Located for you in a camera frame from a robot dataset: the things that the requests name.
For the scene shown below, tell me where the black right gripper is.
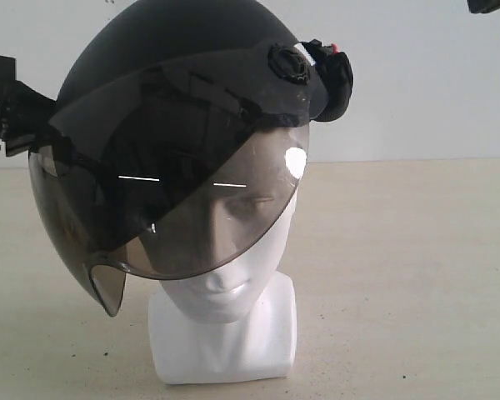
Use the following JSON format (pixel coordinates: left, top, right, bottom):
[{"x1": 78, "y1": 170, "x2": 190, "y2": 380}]
[{"x1": 467, "y1": 0, "x2": 500, "y2": 13}]

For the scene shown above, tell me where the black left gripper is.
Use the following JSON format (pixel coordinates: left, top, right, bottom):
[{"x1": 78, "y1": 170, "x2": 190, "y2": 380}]
[{"x1": 0, "y1": 55, "x2": 56, "y2": 158}]

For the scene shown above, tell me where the black helmet with tinted visor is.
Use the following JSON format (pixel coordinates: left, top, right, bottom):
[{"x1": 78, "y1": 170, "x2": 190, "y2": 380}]
[{"x1": 28, "y1": 1, "x2": 353, "y2": 316}]

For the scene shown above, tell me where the white mannequin head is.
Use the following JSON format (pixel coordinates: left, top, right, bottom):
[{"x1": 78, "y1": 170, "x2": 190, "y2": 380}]
[{"x1": 147, "y1": 124, "x2": 309, "y2": 381}]

